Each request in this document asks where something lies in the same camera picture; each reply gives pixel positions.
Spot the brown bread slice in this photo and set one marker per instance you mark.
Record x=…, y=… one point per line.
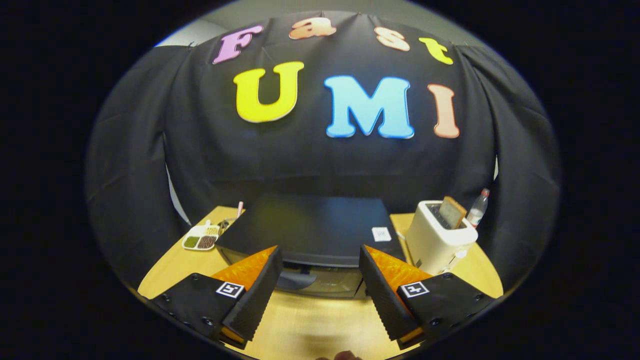
x=453, y=212

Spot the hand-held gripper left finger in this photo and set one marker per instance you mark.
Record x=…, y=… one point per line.
x=260, y=295

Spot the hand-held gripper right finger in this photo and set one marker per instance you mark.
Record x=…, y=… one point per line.
x=382, y=295

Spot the pink stick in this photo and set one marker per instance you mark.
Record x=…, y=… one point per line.
x=240, y=209

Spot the black toaster oven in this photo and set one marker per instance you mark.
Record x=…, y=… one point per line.
x=310, y=225

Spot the clear water bottle red label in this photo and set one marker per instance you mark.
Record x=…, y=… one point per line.
x=477, y=210

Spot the black backdrop cloth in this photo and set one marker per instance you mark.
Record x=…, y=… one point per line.
x=310, y=160

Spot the white pop-up toaster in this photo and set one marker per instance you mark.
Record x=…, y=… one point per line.
x=435, y=245

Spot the white divided dish of beans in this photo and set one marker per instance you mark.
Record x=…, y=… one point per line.
x=200, y=240

